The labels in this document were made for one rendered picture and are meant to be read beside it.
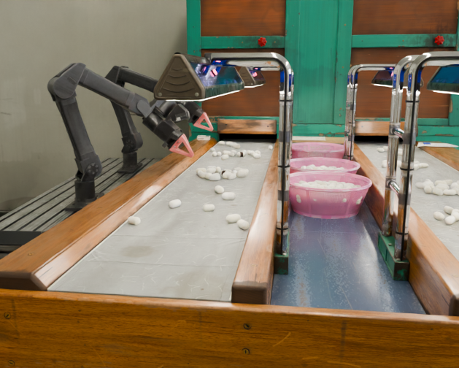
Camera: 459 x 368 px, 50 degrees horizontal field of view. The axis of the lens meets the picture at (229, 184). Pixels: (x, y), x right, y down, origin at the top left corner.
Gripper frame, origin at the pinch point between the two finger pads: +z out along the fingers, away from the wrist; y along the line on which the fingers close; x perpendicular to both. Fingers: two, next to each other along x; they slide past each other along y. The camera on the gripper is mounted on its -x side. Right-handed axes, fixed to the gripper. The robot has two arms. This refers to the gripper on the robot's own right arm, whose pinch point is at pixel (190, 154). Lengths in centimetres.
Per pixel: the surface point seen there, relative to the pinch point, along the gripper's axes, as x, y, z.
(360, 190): -31, -24, 45
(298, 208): -14.8, -21.4, 35.8
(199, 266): -6, -81, 19
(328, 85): -50, 88, 25
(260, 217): -14, -57, 24
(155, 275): -2, -86, 14
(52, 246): 10, -81, -4
